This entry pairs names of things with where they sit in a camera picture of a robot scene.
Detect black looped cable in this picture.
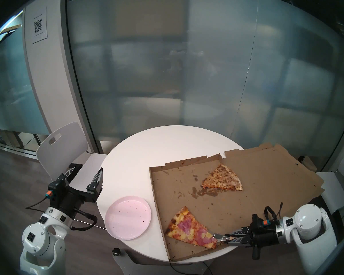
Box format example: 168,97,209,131
71,208,99,231

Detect pink round plate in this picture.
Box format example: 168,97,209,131
104,195,152,240

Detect open cardboard pizza box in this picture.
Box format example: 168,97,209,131
149,143,325,262

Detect metal spatula wooden handle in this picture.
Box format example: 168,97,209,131
213,233,234,243

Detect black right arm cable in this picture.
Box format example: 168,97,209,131
264,202,284,221

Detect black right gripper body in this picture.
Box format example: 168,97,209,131
251,214,284,260

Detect black cable orange plug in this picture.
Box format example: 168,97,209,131
26,191,55,211

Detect thin black floor cable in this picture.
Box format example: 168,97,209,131
169,262,213,275

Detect light wooden board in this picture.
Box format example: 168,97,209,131
0,24,22,35

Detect ham pineapple pizza slice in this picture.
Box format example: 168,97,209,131
165,206,218,250

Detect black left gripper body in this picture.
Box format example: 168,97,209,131
47,174,103,217

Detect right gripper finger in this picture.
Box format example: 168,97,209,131
228,237,253,247
231,226,253,237

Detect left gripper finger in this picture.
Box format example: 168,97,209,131
86,167,104,193
64,164,84,181

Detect white plastic chair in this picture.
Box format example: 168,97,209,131
36,122,108,229
315,170,344,217

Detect cheese pizza slice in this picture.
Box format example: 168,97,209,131
201,163,243,191

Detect QR code paper sign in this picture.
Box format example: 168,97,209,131
32,7,48,44

